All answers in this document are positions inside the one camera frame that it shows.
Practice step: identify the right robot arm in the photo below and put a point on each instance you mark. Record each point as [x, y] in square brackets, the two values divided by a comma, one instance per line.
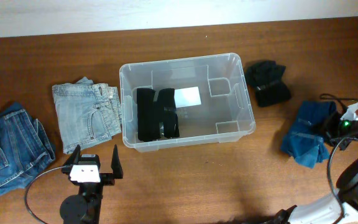
[319, 130]

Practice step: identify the teal blue taped cloth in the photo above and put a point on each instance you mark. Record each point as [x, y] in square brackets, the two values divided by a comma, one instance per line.
[303, 141]

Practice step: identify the black folded garment in bin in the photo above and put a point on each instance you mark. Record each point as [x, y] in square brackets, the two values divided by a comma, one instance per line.
[156, 116]

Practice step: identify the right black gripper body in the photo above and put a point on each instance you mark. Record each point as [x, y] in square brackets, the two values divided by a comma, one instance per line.
[343, 129]

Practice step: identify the white label in bin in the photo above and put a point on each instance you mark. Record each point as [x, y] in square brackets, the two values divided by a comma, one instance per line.
[186, 97]

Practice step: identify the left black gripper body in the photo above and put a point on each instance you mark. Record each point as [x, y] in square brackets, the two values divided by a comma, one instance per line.
[106, 178]

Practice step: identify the dark blue folded jeans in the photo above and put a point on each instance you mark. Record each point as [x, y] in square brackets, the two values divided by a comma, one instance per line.
[25, 150]

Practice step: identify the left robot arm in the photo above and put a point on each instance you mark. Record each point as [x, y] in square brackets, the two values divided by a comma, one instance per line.
[85, 206]

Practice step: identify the black taped cloth bundle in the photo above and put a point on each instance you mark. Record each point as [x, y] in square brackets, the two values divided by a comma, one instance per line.
[265, 77]

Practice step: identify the clear plastic storage bin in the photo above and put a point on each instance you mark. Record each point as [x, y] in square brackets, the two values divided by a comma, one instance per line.
[224, 115]

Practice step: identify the light blue jeans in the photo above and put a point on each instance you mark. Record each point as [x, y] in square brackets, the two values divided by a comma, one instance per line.
[88, 113]

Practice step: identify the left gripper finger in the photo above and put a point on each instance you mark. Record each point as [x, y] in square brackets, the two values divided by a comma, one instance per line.
[116, 166]
[74, 157]

